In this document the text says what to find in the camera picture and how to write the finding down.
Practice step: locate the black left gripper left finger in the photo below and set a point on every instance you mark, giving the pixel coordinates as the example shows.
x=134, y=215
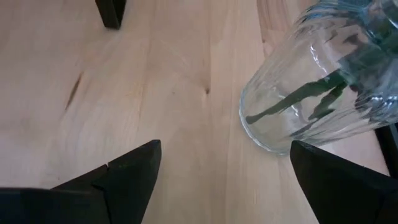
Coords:
x=124, y=186

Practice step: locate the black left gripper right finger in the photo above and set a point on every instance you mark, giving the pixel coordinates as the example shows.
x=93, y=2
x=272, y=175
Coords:
x=342, y=193

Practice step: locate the ribbed clear glass vase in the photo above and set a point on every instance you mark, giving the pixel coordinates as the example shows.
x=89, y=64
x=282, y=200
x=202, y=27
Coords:
x=280, y=93

